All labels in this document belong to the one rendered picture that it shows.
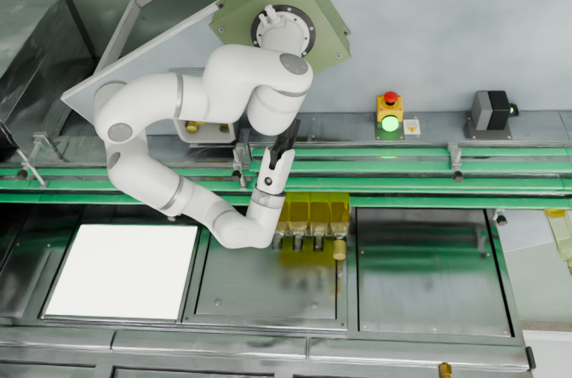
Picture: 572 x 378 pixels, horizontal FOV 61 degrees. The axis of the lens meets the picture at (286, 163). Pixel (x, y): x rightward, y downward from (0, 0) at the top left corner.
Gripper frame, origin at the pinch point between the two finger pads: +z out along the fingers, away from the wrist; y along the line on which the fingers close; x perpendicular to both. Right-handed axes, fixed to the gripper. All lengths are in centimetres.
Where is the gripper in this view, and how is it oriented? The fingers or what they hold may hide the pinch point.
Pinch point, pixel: (289, 126)
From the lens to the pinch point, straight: 109.3
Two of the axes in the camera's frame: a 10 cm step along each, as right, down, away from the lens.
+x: 9.2, 3.3, -2.1
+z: 2.9, -9.4, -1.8
